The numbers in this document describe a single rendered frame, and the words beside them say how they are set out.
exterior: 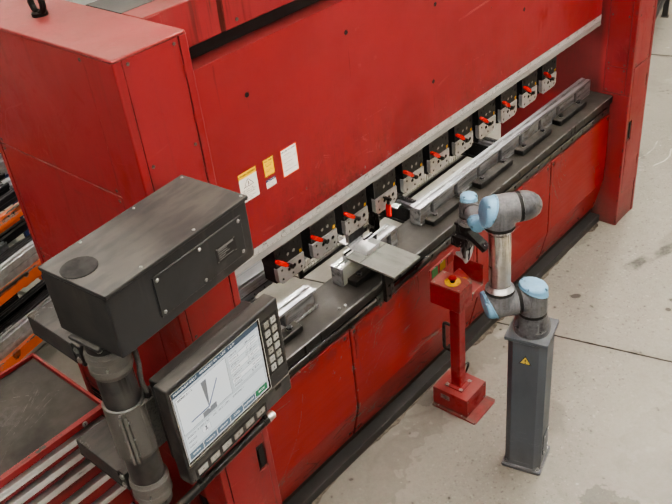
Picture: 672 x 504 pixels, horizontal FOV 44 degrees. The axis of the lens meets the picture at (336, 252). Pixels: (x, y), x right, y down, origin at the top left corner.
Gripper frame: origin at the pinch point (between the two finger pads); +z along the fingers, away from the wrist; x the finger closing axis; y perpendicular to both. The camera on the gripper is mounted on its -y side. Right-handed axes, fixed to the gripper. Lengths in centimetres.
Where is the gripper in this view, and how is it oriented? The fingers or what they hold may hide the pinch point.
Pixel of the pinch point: (467, 261)
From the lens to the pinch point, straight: 379.0
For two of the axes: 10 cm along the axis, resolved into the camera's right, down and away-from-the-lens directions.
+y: -7.8, -3.7, 5.1
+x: -6.3, 5.0, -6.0
